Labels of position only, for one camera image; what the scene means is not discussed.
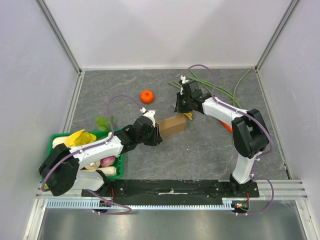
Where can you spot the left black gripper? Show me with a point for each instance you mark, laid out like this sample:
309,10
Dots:
156,138

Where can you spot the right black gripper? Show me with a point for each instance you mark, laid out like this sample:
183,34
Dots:
180,103

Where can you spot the yellow utility knife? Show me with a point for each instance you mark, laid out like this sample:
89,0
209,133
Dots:
189,115

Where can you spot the brown cardboard express box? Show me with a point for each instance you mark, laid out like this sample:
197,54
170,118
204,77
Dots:
172,125

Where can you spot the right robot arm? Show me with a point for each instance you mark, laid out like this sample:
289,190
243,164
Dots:
249,131

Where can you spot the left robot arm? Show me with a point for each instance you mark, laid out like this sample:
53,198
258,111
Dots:
126,142

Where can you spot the bunch of long green beans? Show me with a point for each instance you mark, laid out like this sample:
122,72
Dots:
229,84

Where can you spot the small orange pumpkin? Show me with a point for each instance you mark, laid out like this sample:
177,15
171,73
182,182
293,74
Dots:
147,96

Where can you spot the green plastic basket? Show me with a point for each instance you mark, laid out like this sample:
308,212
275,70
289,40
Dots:
120,165

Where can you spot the orange carrot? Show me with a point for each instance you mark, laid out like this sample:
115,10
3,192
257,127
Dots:
228,127

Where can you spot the purple onion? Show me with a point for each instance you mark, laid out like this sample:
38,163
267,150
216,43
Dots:
107,161

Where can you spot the green leafy vegetable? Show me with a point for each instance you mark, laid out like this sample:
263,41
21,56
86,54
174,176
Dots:
104,124

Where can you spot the white mushroom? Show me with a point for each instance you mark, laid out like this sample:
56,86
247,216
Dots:
92,166

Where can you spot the white corn cob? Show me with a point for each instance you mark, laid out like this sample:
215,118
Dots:
76,139

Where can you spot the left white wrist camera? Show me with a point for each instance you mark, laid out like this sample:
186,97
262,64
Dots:
149,114

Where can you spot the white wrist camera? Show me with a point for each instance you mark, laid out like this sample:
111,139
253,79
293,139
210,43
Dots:
182,81
149,114

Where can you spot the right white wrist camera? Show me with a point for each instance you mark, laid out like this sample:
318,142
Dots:
182,81

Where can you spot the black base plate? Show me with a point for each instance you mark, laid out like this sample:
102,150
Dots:
124,188

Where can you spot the grey slotted cable duct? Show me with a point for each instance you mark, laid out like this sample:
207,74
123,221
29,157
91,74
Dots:
97,204

